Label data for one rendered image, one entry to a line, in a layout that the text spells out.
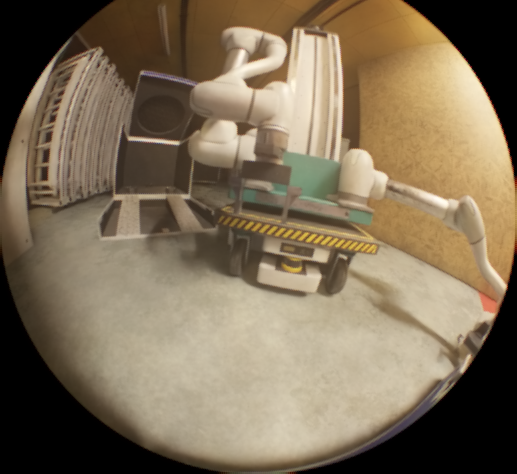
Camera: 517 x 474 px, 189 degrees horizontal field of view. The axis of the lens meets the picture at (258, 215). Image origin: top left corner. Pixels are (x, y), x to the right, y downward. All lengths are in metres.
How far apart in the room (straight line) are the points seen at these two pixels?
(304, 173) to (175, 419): 1.01
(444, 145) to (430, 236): 1.10
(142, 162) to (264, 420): 2.96
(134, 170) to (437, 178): 4.19
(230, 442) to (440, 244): 2.23
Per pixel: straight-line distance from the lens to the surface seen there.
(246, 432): 0.46
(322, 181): 0.82
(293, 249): 0.59
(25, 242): 1.46
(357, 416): 0.56
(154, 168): 2.87
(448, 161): 2.34
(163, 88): 2.40
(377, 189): 0.89
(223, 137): 0.66
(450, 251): 2.23
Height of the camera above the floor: 0.46
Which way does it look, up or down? 13 degrees down
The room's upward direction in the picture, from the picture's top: 9 degrees clockwise
